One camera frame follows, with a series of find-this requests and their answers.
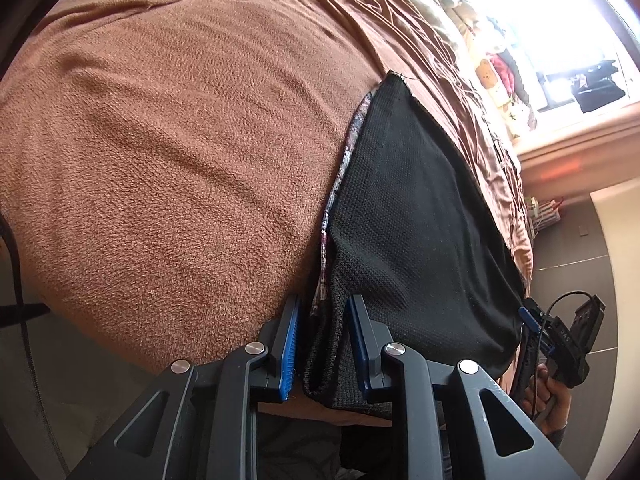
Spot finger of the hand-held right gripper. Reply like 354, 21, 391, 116
525, 332, 557, 358
518, 299, 557, 333

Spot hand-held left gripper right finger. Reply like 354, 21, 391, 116
345, 294, 581, 480

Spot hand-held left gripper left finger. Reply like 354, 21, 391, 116
65, 294, 303, 480

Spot black pants with white print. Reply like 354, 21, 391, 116
300, 71, 526, 408

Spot person's right hand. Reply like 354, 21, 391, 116
532, 362, 573, 441

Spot striped paper bag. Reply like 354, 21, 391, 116
537, 200, 563, 226

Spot pink curtain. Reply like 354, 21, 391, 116
515, 110, 640, 201

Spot floral patterned cloth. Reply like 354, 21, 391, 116
310, 87, 376, 316

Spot pile of toys and clothes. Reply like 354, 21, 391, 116
465, 25, 538, 133

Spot hanging black clothes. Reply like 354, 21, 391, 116
570, 60, 627, 113

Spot brown blanket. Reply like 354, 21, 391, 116
0, 0, 536, 421

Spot red cloth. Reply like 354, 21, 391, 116
490, 52, 521, 96

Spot plush toys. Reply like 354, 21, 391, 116
437, 0, 476, 26

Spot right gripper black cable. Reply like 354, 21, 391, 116
530, 291, 591, 411

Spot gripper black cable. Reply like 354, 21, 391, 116
0, 210, 71, 480
530, 291, 591, 411

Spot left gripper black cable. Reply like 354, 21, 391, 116
0, 210, 71, 480

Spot window with black frame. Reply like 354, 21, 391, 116
435, 0, 640, 116

